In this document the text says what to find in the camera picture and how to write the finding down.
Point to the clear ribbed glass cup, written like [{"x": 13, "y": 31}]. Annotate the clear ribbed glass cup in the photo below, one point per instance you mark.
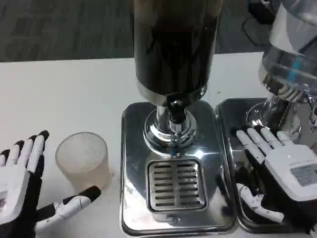
[{"x": 84, "y": 161}]

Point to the steel drip tray grid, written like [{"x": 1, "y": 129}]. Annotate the steel drip tray grid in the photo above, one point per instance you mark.
[{"x": 176, "y": 186}]

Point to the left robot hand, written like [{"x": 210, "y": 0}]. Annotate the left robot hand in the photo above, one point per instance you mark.
[{"x": 15, "y": 183}]

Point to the clear drink dispenser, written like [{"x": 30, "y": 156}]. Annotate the clear drink dispenser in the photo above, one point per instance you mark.
[{"x": 277, "y": 99}]

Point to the dark drink dispenser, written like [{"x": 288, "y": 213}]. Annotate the dark drink dispenser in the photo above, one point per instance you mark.
[{"x": 173, "y": 111}]

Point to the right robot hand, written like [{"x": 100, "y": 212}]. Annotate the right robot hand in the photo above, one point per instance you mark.
[{"x": 287, "y": 171}]

